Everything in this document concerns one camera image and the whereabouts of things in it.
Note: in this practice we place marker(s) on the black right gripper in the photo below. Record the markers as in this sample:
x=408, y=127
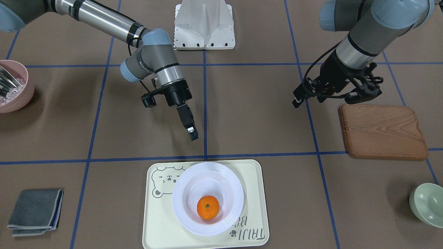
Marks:
x=176, y=93

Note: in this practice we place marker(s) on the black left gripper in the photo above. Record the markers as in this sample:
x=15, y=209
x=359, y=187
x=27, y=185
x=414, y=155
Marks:
x=334, y=73

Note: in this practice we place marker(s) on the white round plate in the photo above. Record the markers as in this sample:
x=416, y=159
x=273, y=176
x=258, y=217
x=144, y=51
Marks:
x=208, y=179

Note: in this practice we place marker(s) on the orange fruit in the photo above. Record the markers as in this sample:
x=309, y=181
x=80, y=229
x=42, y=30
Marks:
x=208, y=207

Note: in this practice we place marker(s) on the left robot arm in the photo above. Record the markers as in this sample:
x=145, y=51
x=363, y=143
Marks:
x=371, y=25

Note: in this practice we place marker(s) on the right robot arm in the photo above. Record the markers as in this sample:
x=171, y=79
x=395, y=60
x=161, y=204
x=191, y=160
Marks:
x=154, y=52

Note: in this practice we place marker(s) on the cream bear print tray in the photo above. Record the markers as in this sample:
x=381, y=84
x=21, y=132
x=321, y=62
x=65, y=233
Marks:
x=162, y=230

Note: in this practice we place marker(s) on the wooden cutting board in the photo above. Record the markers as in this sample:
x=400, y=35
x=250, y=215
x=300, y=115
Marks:
x=382, y=132

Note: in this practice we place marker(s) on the light green bowl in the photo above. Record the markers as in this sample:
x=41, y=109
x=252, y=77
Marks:
x=426, y=203

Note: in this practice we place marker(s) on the pink bowl with ice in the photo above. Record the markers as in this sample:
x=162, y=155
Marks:
x=23, y=97

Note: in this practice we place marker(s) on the folded grey cloth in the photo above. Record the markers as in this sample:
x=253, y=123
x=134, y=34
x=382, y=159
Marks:
x=36, y=212

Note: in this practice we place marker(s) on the metal ice scoop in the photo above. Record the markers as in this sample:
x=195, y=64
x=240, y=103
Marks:
x=10, y=87

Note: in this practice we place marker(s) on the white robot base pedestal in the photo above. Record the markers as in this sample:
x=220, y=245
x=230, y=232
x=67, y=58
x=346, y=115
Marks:
x=204, y=24

